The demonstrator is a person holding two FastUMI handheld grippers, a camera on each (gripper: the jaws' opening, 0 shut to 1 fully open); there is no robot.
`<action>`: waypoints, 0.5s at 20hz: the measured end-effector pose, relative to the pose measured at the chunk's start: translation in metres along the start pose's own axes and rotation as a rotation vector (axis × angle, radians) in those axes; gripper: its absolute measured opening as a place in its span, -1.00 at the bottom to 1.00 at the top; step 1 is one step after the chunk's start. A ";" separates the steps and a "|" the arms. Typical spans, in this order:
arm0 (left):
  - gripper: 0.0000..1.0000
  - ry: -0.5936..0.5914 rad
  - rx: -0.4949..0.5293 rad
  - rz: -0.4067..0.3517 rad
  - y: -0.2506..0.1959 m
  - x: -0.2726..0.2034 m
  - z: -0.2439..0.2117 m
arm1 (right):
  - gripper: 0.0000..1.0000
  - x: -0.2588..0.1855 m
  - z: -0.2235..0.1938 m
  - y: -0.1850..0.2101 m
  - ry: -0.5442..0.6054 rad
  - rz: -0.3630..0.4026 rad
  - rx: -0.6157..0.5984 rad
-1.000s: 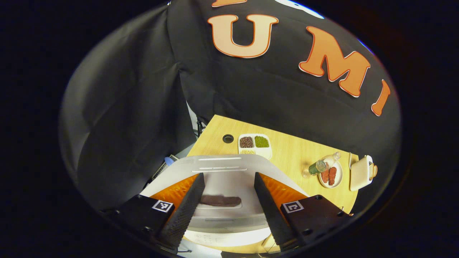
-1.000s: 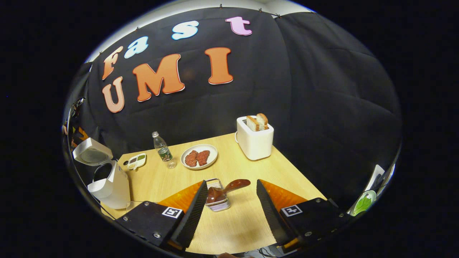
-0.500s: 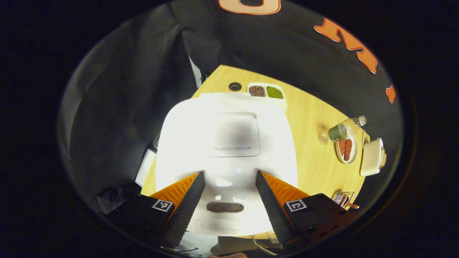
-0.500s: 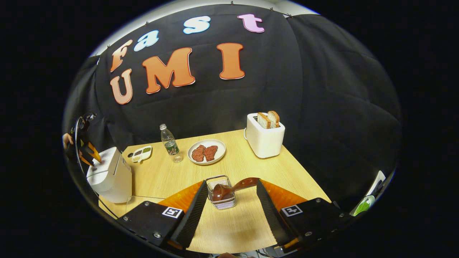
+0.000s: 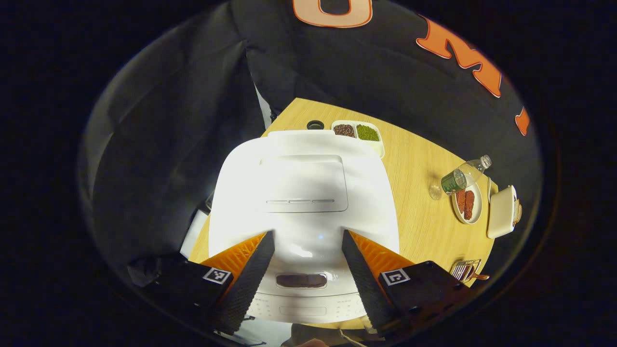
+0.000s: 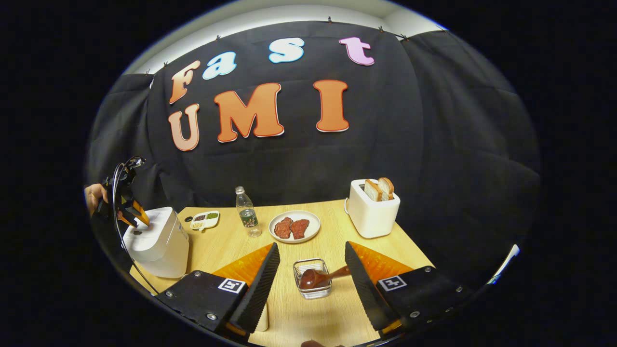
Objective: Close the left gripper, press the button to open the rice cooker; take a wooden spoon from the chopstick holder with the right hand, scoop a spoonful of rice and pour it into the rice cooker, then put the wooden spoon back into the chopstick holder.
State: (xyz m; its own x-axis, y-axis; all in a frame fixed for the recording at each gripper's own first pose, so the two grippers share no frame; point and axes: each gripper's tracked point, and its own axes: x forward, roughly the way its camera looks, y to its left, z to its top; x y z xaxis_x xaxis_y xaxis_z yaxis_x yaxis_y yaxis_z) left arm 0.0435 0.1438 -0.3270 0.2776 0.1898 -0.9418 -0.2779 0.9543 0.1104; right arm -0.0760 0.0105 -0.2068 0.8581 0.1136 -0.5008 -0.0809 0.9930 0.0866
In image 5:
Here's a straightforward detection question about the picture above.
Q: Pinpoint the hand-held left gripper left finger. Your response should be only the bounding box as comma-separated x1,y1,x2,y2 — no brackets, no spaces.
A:
144,230,276,336

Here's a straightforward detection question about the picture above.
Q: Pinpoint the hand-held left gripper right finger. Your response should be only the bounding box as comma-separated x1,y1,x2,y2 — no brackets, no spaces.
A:
341,229,476,338

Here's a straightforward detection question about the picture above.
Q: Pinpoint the metal wire chopstick holder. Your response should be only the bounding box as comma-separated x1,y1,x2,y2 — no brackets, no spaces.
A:
449,258,483,283

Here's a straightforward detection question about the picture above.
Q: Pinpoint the white rice cooker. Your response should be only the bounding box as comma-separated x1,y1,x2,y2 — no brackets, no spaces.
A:
208,130,401,325

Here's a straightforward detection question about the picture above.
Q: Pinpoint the white oval plate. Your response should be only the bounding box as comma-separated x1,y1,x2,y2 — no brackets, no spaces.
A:
451,182,483,225

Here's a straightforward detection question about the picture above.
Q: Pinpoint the clear plastic water bottle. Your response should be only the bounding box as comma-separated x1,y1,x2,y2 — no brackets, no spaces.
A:
429,154,493,201

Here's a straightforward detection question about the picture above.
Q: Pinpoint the white toaster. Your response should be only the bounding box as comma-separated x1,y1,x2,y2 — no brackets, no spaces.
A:
486,185,519,240

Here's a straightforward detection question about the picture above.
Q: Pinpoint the white divided bean dish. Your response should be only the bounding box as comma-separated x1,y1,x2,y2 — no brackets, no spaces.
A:
331,120,386,159

